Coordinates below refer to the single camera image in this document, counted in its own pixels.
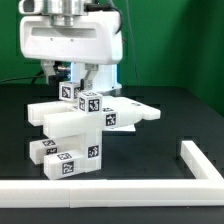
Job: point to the white U-shaped obstacle fence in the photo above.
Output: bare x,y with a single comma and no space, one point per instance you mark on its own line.
206,188

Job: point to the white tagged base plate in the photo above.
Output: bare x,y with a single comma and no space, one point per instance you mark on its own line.
129,128

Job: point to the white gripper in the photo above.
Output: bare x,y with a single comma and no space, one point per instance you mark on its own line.
72,31

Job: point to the white chair backrest part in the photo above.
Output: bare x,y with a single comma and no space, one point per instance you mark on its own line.
60,119

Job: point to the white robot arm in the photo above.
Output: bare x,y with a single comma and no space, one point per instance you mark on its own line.
106,77

